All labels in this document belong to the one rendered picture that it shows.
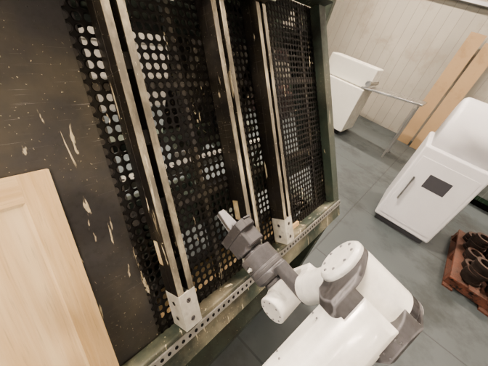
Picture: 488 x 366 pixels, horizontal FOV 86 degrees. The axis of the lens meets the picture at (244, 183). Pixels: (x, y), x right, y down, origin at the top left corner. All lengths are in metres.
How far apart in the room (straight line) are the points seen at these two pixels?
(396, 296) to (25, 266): 0.69
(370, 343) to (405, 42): 7.65
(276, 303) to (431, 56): 7.42
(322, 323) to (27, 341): 0.62
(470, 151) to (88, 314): 3.34
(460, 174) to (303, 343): 3.11
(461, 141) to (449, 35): 4.60
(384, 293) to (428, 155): 2.97
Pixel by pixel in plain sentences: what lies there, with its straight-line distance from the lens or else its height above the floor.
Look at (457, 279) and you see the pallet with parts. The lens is 3.45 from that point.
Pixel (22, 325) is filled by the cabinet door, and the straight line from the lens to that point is 0.77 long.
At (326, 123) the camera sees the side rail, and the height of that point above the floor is 1.31.
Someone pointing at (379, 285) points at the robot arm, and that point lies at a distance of 0.42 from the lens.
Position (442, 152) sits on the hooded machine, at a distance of 3.35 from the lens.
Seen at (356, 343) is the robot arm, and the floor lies 1.48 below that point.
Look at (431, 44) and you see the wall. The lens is 7.79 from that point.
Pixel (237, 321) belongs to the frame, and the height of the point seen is 0.18.
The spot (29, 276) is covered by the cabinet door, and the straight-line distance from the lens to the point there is 0.73.
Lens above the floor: 1.77
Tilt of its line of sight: 35 degrees down
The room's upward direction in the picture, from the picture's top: 19 degrees clockwise
